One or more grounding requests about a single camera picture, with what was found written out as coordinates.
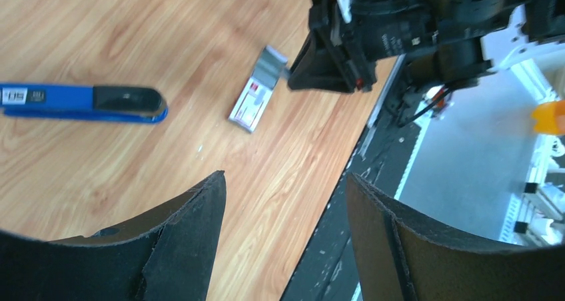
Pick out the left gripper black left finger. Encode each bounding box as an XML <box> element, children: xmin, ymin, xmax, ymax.
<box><xmin>1</xmin><ymin>170</ymin><xmax>227</xmax><ymax>300</ymax></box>

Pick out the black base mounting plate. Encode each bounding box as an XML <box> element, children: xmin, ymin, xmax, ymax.
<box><xmin>281</xmin><ymin>56</ymin><xmax>429</xmax><ymax>300</ymax></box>

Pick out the red white staple box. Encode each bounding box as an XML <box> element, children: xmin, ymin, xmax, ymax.
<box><xmin>228</xmin><ymin>45</ymin><xmax>288</xmax><ymax>133</ymax></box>

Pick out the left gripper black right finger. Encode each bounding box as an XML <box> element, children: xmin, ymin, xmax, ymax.
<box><xmin>356</xmin><ymin>190</ymin><xmax>564</xmax><ymax>300</ymax></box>

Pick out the orange object off table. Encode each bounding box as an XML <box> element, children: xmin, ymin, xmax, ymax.
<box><xmin>531</xmin><ymin>100</ymin><xmax>564</xmax><ymax>136</ymax></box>

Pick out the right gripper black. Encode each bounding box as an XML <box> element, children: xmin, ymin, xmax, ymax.
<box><xmin>286</xmin><ymin>0</ymin><xmax>499</xmax><ymax>93</ymax></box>

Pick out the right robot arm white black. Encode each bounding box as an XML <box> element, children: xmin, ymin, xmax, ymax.
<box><xmin>287</xmin><ymin>0</ymin><xmax>564</xmax><ymax>94</ymax></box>

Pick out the blue stapler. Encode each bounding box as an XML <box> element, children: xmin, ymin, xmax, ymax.
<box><xmin>1</xmin><ymin>82</ymin><xmax>169</xmax><ymax>124</ymax></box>

